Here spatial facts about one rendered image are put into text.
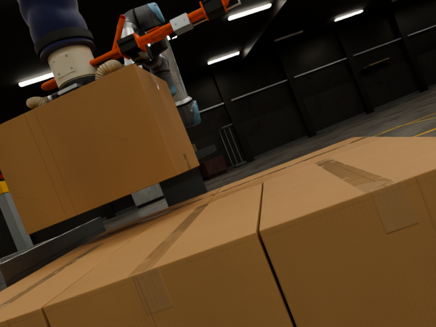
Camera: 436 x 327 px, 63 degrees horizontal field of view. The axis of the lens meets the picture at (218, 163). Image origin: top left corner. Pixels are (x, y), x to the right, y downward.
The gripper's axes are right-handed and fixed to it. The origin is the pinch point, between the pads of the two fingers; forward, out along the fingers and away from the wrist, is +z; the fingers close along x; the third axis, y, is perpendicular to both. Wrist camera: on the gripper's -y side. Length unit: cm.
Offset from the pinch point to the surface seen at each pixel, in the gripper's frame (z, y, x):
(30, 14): 9.5, 31.5, 22.9
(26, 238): -49, 116, -56
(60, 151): 21, 35, -30
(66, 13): 6.2, 19.7, 19.3
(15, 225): -46, 117, -47
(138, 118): 21.0, 4.0, -30.4
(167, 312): 81, -8, -72
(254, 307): 81, -22, -76
